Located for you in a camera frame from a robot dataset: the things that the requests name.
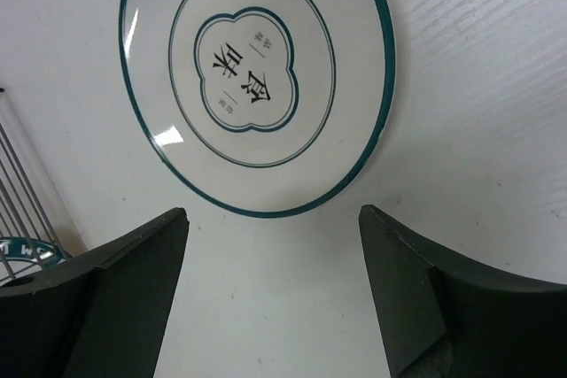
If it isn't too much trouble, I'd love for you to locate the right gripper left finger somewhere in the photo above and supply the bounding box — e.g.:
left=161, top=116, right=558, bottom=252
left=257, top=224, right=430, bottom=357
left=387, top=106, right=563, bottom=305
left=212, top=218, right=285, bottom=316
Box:
left=1, top=207, right=190, bottom=377

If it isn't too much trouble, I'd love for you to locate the white plate green rim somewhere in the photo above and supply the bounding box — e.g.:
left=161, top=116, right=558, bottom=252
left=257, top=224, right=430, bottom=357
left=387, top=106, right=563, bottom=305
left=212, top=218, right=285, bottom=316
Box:
left=119, top=0, right=397, bottom=219

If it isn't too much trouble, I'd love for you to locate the grey wire dish rack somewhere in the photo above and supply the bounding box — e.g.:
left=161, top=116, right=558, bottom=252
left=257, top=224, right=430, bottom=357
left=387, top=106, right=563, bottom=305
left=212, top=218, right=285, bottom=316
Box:
left=1, top=89, right=63, bottom=284

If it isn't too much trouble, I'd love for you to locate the plate with teal lettered band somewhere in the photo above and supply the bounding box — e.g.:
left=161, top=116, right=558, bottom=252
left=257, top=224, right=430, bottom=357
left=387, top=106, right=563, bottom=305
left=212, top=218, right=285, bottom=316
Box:
left=1, top=237, right=66, bottom=266

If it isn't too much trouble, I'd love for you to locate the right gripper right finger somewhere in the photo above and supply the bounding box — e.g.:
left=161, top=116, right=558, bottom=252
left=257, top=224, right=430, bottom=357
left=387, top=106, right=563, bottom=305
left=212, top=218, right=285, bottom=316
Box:
left=359, top=204, right=566, bottom=377

